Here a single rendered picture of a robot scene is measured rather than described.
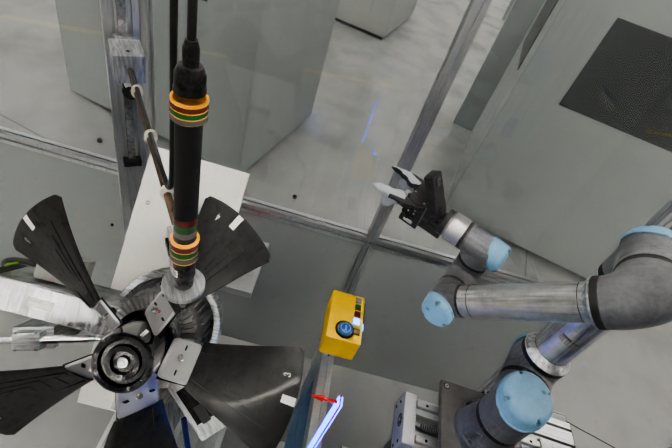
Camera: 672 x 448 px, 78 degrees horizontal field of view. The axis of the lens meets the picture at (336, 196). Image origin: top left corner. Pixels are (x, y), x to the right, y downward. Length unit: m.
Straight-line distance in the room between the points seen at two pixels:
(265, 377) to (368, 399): 1.43
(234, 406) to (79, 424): 1.35
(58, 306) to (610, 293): 1.14
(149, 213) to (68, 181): 0.74
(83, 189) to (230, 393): 1.14
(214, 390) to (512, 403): 0.64
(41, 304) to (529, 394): 1.13
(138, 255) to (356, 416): 1.48
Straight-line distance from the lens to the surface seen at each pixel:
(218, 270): 0.89
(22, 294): 1.21
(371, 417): 2.35
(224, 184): 1.13
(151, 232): 1.19
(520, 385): 1.12
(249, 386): 0.98
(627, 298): 0.86
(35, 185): 2.00
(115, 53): 1.14
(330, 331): 1.20
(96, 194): 1.86
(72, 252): 0.96
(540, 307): 0.91
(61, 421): 2.28
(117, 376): 0.97
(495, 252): 1.04
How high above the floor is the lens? 2.07
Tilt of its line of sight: 40 degrees down
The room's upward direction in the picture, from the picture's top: 19 degrees clockwise
